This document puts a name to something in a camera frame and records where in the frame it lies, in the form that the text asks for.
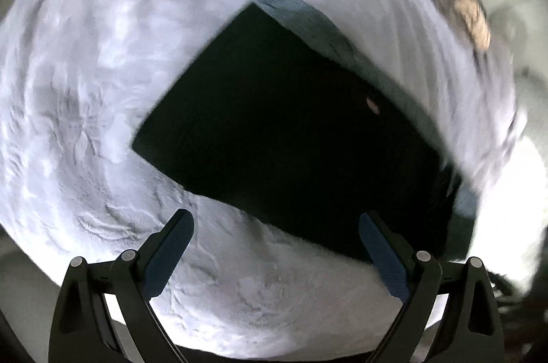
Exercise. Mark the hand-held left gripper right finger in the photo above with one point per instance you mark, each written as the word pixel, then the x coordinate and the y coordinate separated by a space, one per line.
pixel 385 256

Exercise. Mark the black pants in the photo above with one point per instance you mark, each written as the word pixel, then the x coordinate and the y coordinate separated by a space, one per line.
pixel 278 140

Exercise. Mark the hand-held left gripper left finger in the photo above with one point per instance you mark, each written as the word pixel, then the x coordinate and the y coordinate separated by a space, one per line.
pixel 169 251

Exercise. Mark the lavender bed blanket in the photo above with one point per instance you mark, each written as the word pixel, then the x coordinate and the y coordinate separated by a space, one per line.
pixel 128 88

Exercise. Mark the blue floral cloth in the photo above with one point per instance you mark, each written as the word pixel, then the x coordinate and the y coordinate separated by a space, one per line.
pixel 317 24

